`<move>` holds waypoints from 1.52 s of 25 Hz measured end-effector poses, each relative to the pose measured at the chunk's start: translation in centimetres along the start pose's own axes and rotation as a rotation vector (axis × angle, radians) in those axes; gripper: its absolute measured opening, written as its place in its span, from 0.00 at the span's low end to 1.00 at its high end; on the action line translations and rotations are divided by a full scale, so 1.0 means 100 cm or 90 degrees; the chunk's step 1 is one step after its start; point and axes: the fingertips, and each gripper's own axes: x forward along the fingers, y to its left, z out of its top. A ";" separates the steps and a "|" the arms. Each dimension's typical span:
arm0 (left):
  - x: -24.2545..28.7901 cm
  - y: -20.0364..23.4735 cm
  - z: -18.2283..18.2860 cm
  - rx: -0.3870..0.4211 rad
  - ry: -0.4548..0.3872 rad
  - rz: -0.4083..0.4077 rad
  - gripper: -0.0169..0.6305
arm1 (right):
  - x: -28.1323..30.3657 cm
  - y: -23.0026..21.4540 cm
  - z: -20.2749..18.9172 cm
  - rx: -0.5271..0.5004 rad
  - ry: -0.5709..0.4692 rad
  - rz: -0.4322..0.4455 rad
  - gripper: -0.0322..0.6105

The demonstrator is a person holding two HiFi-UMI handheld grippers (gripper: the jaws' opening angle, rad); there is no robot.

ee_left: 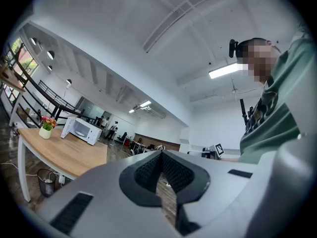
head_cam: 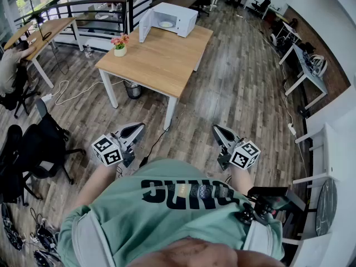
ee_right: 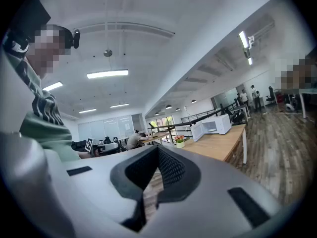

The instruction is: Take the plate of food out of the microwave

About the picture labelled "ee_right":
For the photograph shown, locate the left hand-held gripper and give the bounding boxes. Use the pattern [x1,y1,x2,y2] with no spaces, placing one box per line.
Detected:
[85,138,120,157]

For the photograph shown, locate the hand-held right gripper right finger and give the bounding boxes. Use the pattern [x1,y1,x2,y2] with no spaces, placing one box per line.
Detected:
[142,144,282,238]

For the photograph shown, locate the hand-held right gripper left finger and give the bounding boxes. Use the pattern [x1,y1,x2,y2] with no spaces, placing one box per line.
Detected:
[46,144,159,238]

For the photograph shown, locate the white microwave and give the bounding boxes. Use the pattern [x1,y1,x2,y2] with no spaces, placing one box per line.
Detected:
[190,114,232,142]

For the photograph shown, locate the wooden desk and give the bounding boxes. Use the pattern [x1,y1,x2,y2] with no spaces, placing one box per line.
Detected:
[142,132,172,145]

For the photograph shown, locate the pink flowers in pale pot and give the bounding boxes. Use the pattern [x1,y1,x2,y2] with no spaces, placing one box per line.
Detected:
[174,134,186,149]

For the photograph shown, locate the green printed t-shirt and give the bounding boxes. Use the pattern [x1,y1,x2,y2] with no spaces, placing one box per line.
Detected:
[2,50,82,162]

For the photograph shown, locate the black metal railing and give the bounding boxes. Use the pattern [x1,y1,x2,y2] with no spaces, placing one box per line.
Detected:
[148,102,240,146]

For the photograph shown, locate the black office chair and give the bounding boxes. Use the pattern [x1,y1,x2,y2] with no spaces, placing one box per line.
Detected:
[266,86,276,104]
[229,109,246,124]

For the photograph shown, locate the person's head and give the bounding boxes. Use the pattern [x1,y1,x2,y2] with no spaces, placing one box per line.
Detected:
[24,25,75,80]

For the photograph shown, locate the white desk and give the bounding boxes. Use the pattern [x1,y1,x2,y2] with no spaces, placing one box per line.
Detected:
[273,87,317,119]

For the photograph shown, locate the black flat box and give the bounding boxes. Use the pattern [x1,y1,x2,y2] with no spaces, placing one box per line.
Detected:
[7,0,52,43]

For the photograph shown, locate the black head-mounted camera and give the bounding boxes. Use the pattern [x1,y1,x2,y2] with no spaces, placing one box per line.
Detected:
[71,29,81,50]

